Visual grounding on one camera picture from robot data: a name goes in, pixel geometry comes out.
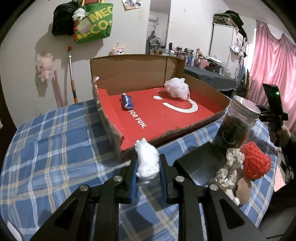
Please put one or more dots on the glass jar metal lid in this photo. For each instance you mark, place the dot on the glass jar metal lid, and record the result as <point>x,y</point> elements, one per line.
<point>240,118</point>

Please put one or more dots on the white mesh bath pouf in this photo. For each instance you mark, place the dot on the white mesh bath pouf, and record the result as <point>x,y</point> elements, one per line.
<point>177,88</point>

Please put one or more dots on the white dog plush keychain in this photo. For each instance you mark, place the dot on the white dog plush keychain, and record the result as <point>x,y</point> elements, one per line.
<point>79,14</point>

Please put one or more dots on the white wardrobe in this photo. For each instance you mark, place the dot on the white wardrobe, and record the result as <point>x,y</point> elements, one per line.
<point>222,38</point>

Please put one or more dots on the red cardboard box tray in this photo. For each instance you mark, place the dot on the red cardboard box tray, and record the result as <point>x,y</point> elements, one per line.
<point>155,116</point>

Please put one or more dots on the orange handled mop pole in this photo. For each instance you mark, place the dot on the orange handled mop pole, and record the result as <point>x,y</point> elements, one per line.
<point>73,88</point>

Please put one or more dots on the green tote bag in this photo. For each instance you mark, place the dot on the green tote bag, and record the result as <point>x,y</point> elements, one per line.
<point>97,25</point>

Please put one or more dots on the black backpack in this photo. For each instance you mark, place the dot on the black backpack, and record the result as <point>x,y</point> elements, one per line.
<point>63,23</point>

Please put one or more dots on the pink curtain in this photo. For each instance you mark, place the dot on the pink curtain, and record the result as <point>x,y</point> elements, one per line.
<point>274,63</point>

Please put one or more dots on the blue plaid tablecloth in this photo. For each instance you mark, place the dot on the blue plaid tablecloth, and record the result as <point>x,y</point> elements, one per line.
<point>52,155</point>

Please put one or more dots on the right hand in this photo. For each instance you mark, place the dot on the right hand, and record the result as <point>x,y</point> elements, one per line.
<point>281,137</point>

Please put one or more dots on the white fluffy plush toy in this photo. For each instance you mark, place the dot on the white fluffy plush toy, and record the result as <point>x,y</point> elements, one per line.
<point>148,160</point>

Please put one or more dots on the pale pink plush toy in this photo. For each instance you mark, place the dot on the pale pink plush toy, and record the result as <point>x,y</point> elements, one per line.
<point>44,67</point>

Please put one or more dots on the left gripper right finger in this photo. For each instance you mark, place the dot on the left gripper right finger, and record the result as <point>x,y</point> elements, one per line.
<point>167,177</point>

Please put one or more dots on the small white capsule toy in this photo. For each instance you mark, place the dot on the small white capsule toy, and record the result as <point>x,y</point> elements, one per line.
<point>231,195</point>

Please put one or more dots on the beige knitted scrunchie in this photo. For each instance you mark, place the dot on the beige knitted scrunchie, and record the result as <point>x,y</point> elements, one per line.
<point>225,177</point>

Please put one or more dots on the black cosmetic box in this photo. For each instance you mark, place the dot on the black cosmetic box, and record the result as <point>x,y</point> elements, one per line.
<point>200,165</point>

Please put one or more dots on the dark cloth side table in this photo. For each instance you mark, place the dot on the dark cloth side table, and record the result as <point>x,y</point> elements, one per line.
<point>213,79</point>

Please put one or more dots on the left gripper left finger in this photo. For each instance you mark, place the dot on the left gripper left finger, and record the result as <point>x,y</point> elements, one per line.
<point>126,190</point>

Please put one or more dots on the tan round powder puff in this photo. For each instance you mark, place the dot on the tan round powder puff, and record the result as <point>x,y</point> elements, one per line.
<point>243,191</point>

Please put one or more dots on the pink bear plush toy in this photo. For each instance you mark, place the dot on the pink bear plush toy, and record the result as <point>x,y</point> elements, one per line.
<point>117,50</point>

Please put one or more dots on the pink stick against wall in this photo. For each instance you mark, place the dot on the pink stick against wall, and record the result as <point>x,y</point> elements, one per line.
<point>57,91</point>

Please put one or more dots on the blue white snack packet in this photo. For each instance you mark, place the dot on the blue white snack packet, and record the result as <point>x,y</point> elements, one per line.
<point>126,101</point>

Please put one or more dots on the red mesh bath pouf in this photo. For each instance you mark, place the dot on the red mesh bath pouf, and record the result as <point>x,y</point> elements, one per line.
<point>256,164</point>

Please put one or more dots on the wall poster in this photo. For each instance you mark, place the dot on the wall poster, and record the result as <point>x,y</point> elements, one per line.
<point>132,4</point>

